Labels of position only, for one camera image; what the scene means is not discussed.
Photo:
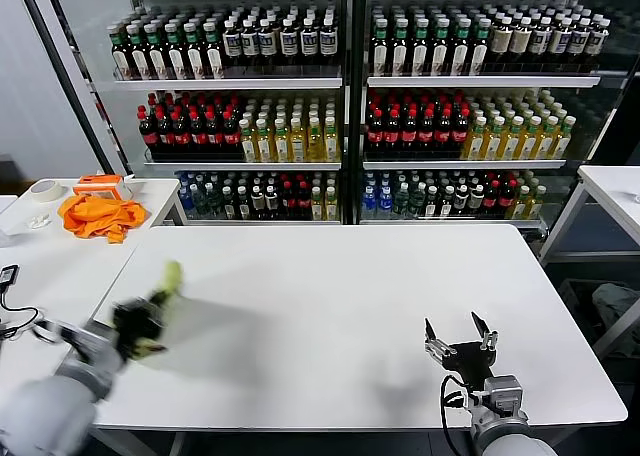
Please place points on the white side table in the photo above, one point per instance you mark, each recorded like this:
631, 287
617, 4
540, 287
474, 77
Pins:
60, 276
610, 186
160, 196

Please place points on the yellow-green t-shirt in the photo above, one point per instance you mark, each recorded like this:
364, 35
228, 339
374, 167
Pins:
172, 276

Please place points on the black vertical shelf post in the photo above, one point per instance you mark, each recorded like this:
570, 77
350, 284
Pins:
356, 101

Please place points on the small dark drink bottle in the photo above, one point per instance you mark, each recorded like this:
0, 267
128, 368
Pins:
446, 206
227, 206
242, 206
431, 206

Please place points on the blue water bottle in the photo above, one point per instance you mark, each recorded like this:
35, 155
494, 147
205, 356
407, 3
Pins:
185, 201
385, 203
368, 203

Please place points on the grey green fabric bundle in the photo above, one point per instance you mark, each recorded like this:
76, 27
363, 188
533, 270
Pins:
615, 306

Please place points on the small yellow tea bottle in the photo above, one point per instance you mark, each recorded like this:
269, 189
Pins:
537, 206
331, 206
522, 206
317, 206

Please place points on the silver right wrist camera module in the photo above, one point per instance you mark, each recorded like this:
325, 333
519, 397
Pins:
502, 391

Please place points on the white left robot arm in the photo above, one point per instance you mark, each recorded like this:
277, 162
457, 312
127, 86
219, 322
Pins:
45, 411

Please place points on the beige masking tape roll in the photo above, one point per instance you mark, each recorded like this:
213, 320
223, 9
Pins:
47, 200

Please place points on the white drinks display shelf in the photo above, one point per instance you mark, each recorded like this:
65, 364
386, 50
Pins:
475, 81
225, 82

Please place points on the black slanted frame bar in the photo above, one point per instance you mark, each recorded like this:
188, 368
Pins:
73, 76

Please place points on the small white plastic piece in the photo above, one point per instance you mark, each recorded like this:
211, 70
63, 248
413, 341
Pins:
41, 221

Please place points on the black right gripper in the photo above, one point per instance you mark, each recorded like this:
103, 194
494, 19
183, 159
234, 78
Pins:
472, 358

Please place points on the clear green label bottle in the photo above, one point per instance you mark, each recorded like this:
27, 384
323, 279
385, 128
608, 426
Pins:
213, 203
417, 203
199, 203
401, 203

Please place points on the crumpled orange cloth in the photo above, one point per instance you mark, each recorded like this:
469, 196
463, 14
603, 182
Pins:
100, 216

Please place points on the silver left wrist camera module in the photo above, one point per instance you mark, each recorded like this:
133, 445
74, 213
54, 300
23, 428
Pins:
65, 336

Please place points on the black power adapter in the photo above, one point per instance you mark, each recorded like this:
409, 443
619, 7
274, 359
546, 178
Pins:
9, 273

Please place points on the orange and white box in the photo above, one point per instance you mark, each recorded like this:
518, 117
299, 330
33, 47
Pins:
100, 186

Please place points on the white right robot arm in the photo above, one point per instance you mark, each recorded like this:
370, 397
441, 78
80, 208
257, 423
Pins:
505, 441

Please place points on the green cap dark tea bottle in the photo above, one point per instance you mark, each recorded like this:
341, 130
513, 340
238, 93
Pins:
155, 61
137, 61
440, 51
213, 61
459, 51
193, 61
379, 51
119, 61
173, 61
399, 51
420, 51
479, 51

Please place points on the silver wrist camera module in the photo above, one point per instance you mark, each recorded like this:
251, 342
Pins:
65, 336
502, 391

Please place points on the blue label dark drink bottle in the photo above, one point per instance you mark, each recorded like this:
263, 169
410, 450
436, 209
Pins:
578, 41
596, 42
308, 42
268, 43
540, 41
559, 41
327, 42
288, 42
231, 43
249, 43

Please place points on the white label dark bottle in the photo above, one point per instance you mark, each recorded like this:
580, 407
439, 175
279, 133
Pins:
256, 203
271, 203
475, 203
460, 203

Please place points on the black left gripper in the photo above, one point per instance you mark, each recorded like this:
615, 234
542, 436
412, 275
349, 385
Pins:
132, 326

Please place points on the beige label dark drink bottle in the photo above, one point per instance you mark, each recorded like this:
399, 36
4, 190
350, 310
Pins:
501, 41
520, 41

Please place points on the small red cap cola bottle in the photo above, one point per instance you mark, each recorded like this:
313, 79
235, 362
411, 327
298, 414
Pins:
290, 203
304, 203
491, 203
507, 203

